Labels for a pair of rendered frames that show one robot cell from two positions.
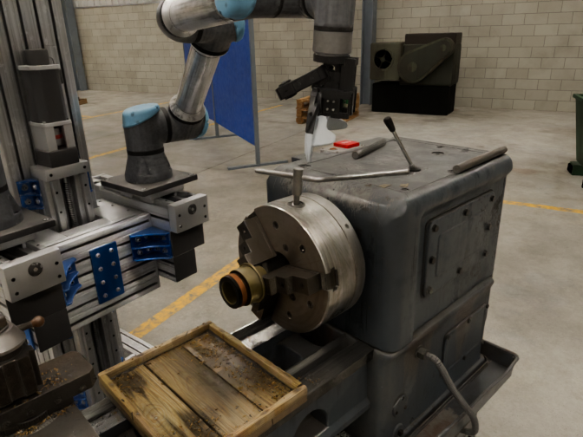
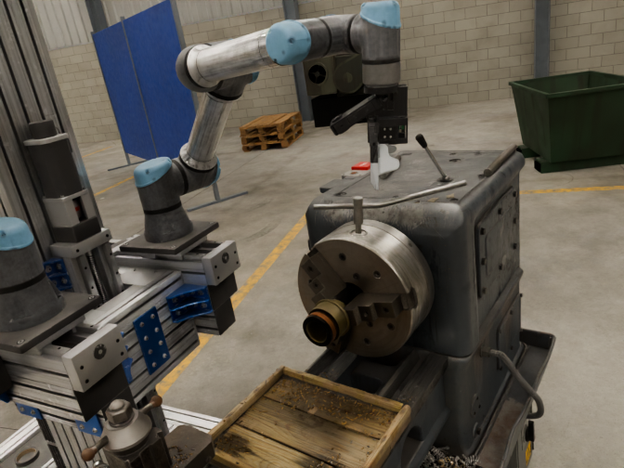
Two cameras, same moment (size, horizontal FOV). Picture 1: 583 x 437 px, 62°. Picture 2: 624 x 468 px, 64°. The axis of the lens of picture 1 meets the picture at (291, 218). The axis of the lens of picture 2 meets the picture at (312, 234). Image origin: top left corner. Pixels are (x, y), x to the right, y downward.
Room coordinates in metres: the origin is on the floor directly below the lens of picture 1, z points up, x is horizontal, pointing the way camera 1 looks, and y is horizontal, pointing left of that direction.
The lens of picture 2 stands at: (-0.01, 0.26, 1.66)
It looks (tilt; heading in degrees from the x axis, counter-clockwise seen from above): 21 degrees down; 351
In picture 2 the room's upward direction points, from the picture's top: 9 degrees counter-clockwise
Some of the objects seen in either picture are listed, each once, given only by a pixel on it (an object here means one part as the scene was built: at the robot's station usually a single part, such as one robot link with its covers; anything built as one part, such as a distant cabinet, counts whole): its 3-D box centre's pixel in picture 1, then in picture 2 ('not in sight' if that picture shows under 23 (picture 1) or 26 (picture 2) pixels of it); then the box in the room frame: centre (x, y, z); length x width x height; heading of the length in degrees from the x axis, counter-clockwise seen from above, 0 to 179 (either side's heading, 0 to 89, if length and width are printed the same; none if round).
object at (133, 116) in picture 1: (144, 126); (158, 182); (1.55, 0.46, 1.33); 0.13 x 0.12 x 0.14; 125
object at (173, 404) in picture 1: (199, 387); (305, 431); (0.85, 0.21, 0.89); 0.36 x 0.30 x 0.04; 43
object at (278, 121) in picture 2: (328, 107); (272, 131); (9.34, -0.76, 0.22); 1.25 x 0.86 x 0.44; 154
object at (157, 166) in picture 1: (147, 162); (165, 218); (1.55, 0.47, 1.21); 0.15 x 0.15 x 0.10
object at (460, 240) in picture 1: (388, 223); (422, 235); (1.33, -0.29, 1.06); 0.59 x 0.48 x 0.39; 133
